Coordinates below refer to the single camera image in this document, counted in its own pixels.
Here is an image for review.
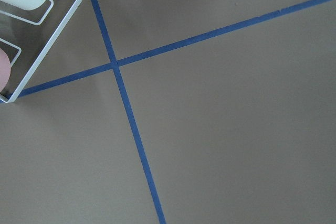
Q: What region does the pink cup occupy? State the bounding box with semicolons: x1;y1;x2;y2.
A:
0;49;11;91

